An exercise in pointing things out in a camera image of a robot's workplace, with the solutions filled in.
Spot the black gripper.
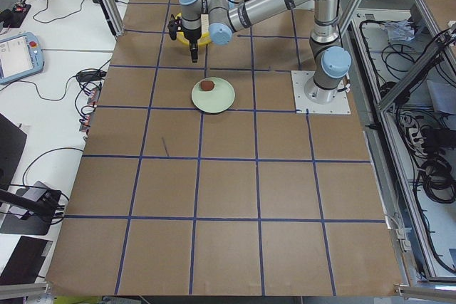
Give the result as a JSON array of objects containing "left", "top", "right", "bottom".
[{"left": 182, "top": 19, "right": 202, "bottom": 63}]

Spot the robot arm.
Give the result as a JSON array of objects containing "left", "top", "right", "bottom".
[{"left": 167, "top": 0, "right": 352, "bottom": 105}]

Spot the middle yellow bamboo steamer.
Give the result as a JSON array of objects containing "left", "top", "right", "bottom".
[{"left": 177, "top": 14, "right": 212, "bottom": 47}]

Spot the brown steamed bun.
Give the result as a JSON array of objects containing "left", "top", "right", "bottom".
[{"left": 199, "top": 80, "right": 215, "bottom": 92}]

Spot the light green plate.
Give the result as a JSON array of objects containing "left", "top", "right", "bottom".
[{"left": 191, "top": 77, "right": 235, "bottom": 114}]

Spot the teach pendant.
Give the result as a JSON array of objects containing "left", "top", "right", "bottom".
[{"left": 1, "top": 32, "right": 44, "bottom": 85}]

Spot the black laptop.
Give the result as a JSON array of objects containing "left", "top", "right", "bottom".
[{"left": 0, "top": 115, "right": 27, "bottom": 190}]

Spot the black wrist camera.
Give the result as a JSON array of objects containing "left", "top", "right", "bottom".
[{"left": 167, "top": 14, "right": 182, "bottom": 41}]

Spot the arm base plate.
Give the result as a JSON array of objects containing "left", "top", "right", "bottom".
[{"left": 291, "top": 70, "right": 351, "bottom": 115}]

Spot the black camera stand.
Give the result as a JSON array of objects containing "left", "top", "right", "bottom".
[{"left": 1, "top": 182, "right": 62, "bottom": 236}]

